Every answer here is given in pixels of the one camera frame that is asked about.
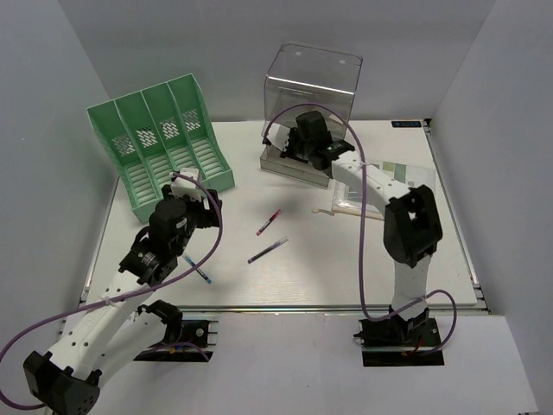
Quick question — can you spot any red pen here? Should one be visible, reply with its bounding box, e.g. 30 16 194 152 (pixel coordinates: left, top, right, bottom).
256 209 282 236

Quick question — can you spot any blue pen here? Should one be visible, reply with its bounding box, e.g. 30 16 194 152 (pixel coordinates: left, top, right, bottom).
182 253 212 284

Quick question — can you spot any clear plastic drawer cabinet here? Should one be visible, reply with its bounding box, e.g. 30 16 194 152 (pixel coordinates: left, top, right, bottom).
259 41 363 188

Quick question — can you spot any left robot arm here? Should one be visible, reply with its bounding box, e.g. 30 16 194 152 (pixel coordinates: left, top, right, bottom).
23 189 222 414

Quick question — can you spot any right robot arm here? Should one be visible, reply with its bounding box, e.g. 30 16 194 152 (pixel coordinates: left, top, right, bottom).
264 111 443 345

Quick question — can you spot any dark purple pen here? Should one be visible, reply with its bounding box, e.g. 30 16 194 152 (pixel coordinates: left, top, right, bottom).
247 237 289 265

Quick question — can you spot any green plastic file organizer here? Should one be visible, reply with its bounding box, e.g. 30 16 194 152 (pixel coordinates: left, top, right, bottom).
86 73 235 223

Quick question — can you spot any small blue label sticker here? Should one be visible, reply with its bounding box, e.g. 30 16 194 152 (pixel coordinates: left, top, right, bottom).
391 120 423 128

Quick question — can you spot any plastic sleeve with printed sheets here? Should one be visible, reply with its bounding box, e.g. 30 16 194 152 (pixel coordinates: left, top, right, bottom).
331 160 437 219

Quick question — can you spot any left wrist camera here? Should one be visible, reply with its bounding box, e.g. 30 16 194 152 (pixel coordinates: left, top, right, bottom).
170 168 202 202

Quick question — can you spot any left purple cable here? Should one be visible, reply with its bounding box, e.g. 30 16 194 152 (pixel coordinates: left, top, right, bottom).
0 172 224 410

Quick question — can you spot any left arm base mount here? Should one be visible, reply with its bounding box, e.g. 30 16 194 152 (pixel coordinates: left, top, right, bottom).
134 313 219 363

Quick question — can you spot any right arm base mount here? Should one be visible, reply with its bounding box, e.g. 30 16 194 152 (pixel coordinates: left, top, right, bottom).
353 318 445 367

